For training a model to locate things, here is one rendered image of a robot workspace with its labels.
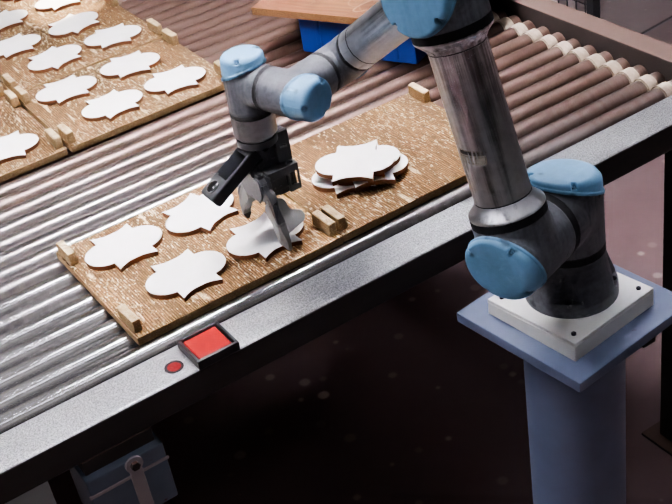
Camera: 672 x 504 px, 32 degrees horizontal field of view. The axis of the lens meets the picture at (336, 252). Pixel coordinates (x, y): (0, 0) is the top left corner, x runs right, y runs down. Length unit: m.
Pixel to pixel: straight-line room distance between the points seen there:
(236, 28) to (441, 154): 0.90
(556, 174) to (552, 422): 0.46
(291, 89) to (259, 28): 1.12
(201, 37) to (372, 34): 1.19
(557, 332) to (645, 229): 1.85
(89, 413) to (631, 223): 2.23
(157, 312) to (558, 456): 0.73
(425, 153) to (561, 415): 0.59
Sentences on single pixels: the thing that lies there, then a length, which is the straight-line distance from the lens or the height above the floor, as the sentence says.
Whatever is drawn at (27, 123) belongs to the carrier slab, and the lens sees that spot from 2.75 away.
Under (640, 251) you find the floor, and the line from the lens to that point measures 3.61.
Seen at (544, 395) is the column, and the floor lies 0.74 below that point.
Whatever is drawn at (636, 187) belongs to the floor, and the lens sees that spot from 3.90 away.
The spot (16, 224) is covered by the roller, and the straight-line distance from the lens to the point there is 2.41.
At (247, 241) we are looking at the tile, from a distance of 2.11.
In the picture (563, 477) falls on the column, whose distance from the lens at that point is 2.14.
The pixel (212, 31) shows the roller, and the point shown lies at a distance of 3.04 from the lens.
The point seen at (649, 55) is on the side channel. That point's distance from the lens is 2.59.
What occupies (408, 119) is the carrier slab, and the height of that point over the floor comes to 0.94.
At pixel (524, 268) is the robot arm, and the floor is 1.09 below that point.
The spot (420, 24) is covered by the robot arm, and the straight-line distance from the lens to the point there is 1.59.
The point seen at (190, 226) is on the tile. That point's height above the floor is 0.95.
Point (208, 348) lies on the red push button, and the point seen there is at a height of 0.93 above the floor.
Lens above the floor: 2.09
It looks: 34 degrees down
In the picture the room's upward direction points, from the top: 10 degrees counter-clockwise
